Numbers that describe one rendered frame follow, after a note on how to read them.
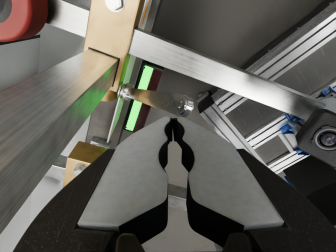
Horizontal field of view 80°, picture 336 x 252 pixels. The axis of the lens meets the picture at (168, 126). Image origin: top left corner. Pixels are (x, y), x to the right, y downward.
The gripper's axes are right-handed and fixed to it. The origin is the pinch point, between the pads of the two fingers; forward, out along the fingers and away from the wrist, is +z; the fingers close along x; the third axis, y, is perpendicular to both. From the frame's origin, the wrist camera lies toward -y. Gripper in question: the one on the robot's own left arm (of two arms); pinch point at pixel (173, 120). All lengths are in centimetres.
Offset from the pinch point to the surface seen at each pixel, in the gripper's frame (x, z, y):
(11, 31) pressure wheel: -15.4, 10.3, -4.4
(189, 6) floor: 11, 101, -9
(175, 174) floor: 7, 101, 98
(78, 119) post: -6.9, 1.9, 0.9
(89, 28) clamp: -9.0, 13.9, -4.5
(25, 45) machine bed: -29.7, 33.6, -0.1
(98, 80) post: -6.3, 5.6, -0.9
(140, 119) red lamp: -6.4, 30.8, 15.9
